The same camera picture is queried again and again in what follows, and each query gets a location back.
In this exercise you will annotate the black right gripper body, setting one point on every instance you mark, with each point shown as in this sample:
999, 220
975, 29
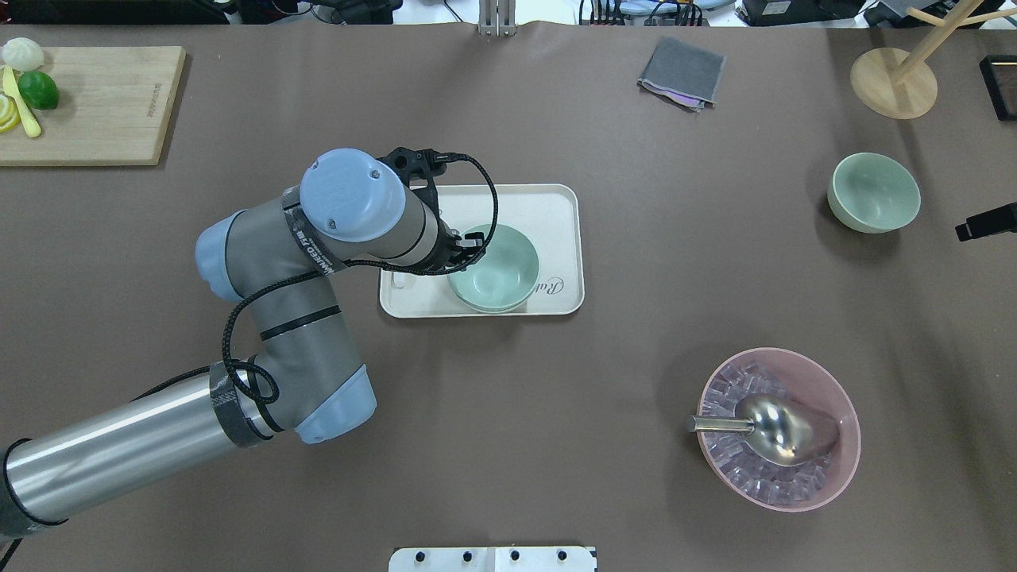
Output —
988, 223

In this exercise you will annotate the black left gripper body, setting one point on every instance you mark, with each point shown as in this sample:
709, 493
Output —
458, 253

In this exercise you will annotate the green bowl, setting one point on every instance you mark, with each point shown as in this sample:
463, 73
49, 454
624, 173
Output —
511, 261
872, 193
493, 301

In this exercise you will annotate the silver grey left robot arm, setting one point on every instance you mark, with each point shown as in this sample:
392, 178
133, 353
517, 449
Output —
288, 362

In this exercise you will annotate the green bowl on tray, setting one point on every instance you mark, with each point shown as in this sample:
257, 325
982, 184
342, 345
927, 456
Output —
493, 301

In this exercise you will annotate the cream rabbit tray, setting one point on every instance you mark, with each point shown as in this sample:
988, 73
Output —
547, 213

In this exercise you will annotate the dark wooden tray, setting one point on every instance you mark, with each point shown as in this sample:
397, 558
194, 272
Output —
999, 74

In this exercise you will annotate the wooden mug tree stand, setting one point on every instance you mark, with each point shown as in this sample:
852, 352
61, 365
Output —
899, 84

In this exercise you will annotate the grey folded cloth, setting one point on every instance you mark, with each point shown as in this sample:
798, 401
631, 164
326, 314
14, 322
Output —
683, 73

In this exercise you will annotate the pink bowl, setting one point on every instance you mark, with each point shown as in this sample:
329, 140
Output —
812, 385

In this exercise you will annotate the metal scoop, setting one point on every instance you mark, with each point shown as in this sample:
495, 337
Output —
779, 430

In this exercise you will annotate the ice cubes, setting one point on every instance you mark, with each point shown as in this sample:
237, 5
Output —
758, 478

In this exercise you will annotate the wooden cutting board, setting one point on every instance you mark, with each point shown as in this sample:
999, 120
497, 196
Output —
115, 107

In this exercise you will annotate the green lime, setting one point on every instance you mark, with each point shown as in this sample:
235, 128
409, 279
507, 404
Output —
38, 90

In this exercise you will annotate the lemon slice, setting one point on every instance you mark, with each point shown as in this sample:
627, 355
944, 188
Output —
10, 116

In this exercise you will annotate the yellow plastic knife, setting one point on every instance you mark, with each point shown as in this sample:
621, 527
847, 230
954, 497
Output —
29, 123

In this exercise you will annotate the white garlic bulb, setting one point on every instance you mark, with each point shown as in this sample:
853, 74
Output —
23, 54

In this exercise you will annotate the white camera stand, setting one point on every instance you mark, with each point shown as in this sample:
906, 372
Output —
495, 558

